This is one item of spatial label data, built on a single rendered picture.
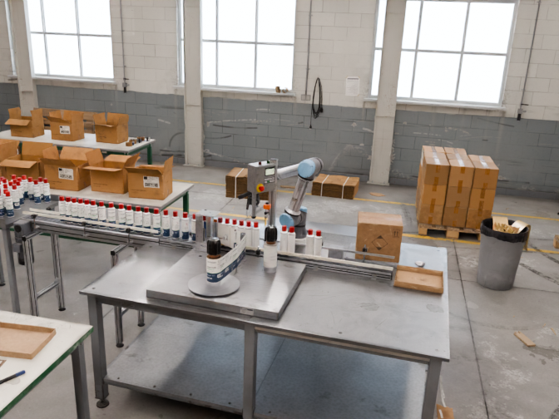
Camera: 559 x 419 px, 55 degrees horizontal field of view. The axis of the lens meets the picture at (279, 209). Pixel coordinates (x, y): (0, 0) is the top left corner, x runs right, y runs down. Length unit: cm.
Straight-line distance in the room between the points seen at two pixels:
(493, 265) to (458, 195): 141
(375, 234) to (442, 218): 325
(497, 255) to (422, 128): 374
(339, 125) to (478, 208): 304
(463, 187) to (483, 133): 231
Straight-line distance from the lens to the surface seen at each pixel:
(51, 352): 294
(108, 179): 541
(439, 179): 670
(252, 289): 321
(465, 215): 685
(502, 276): 567
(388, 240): 374
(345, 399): 351
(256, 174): 358
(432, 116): 883
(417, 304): 333
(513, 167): 911
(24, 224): 450
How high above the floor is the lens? 234
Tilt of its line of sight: 19 degrees down
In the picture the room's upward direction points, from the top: 2 degrees clockwise
